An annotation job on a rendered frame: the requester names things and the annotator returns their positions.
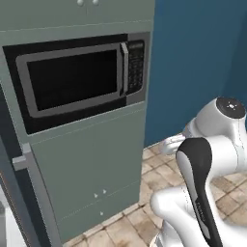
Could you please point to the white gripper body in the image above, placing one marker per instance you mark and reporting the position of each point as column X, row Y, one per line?
column 171, row 144

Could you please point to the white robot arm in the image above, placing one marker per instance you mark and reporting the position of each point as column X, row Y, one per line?
column 225, row 151

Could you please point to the grey-green cupboard door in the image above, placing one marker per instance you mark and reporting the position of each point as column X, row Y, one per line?
column 122, row 11
column 70, row 167
column 41, row 14
column 122, row 151

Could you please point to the grey-green tall cupboard unit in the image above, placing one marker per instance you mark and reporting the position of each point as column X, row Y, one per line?
column 96, row 154

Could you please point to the small white cupboard knob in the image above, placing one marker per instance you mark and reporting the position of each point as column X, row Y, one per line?
column 95, row 195
column 104, row 191

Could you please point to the small white drawer knob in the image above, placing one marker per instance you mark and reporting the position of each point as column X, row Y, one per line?
column 101, row 213

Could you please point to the grey-green drawer front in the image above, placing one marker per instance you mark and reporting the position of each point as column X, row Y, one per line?
column 96, row 218

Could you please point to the black and grey microwave oven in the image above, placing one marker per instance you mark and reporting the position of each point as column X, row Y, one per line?
column 72, row 80

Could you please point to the white round cupboard knob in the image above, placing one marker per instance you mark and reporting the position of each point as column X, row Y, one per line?
column 80, row 2
column 95, row 2

